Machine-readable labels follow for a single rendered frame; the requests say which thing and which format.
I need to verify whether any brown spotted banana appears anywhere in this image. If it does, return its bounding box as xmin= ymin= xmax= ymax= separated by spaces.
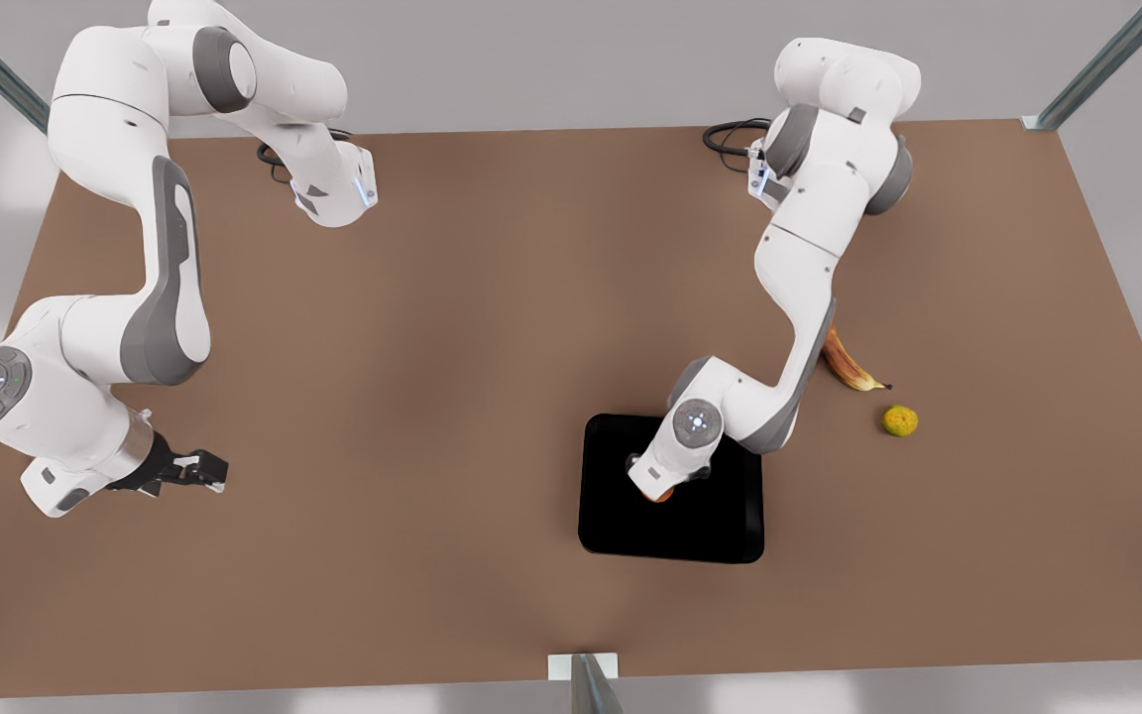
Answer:
xmin=821 ymin=326 xmax=893 ymax=393

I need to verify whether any black square tray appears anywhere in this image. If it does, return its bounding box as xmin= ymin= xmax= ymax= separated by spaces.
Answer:
xmin=578 ymin=414 xmax=766 ymax=565

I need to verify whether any black cable loop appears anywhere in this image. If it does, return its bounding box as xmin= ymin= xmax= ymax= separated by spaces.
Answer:
xmin=256 ymin=128 xmax=354 ymax=185
xmin=702 ymin=118 xmax=772 ymax=175

